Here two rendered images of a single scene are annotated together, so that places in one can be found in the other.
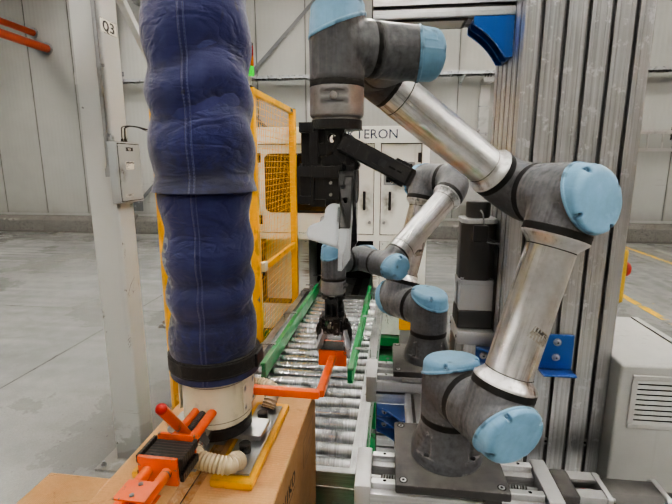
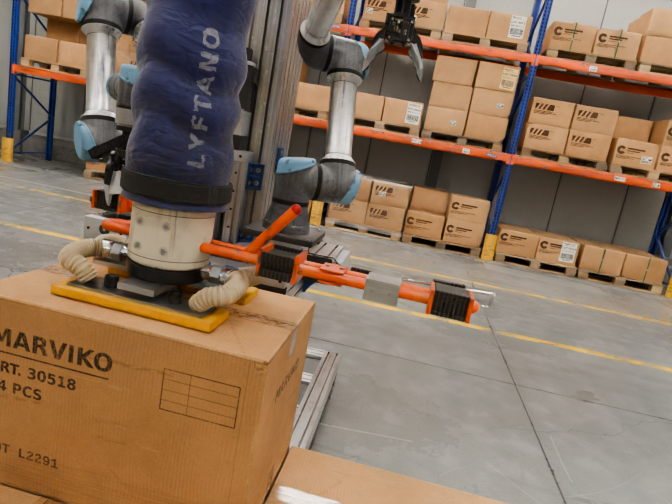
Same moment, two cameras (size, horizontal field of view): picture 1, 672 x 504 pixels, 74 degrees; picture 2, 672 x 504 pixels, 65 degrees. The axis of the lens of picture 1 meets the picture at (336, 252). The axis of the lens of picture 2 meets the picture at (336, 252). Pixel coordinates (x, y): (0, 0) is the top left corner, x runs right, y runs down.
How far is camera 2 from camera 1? 161 cm
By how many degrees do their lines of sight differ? 88
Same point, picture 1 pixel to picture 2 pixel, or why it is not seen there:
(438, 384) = (310, 173)
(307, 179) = (409, 25)
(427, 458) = (301, 227)
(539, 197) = (351, 56)
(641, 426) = not seen: hidden behind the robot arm
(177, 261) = (236, 62)
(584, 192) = not seen: hidden behind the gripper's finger
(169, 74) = not seen: outside the picture
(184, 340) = (223, 157)
